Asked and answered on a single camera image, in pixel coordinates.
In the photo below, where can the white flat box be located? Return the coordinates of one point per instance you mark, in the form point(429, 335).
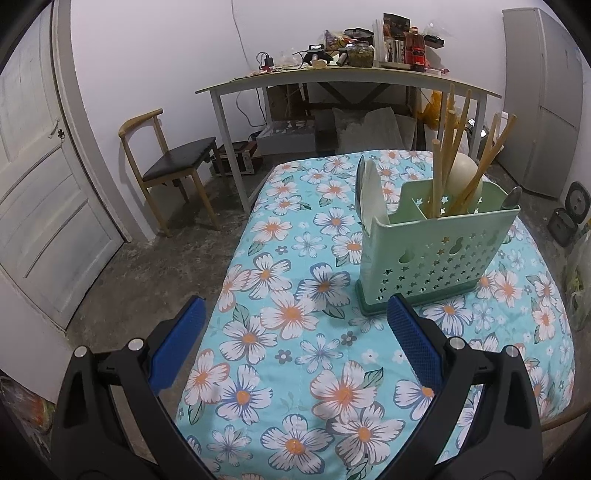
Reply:
point(286, 136)

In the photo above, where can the small black device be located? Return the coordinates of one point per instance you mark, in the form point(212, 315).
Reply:
point(316, 53)

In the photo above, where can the grey refrigerator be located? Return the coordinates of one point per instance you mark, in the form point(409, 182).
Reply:
point(540, 92)

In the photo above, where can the black cooking pot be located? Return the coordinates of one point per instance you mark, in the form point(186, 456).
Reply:
point(561, 226)

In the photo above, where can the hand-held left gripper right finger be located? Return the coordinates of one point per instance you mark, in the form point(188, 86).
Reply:
point(415, 344)

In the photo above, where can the white woven sack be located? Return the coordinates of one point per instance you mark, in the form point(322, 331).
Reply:
point(364, 131)

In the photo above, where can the red plastic bottle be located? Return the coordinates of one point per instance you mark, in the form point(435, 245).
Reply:
point(415, 48)

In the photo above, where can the white spoon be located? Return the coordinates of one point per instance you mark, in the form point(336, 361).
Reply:
point(373, 194)

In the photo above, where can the cream plastic spoon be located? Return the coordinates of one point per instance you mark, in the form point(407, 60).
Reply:
point(461, 173)

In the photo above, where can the glass jar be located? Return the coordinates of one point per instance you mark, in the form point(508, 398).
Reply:
point(360, 56)

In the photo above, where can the brown storage case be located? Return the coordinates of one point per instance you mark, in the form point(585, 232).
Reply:
point(238, 159)

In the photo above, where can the black power adapter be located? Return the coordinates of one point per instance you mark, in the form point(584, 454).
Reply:
point(267, 61)

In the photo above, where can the wooden chair with black seat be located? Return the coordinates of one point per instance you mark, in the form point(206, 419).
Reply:
point(180, 159)

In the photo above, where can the colourful bag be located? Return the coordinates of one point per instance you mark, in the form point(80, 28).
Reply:
point(27, 410)

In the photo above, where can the dark printed carton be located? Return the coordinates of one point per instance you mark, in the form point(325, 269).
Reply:
point(397, 23)

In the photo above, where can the white plastic bag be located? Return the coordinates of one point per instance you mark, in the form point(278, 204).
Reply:
point(579, 277)

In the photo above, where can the green perforated utensil holder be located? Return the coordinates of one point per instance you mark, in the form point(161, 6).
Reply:
point(438, 267)

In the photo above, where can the floral turquoise tablecloth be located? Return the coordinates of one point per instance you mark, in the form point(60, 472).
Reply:
point(295, 323)

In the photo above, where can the white panel door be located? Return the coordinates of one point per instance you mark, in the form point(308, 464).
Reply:
point(41, 184)

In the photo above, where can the orange plastic bag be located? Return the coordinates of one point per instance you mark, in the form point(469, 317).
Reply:
point(434, 113)

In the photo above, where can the bunch of chopsticks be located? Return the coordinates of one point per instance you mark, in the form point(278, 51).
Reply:
point(450, 138)

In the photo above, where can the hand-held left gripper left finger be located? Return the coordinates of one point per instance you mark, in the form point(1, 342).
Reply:
point(180, 341)

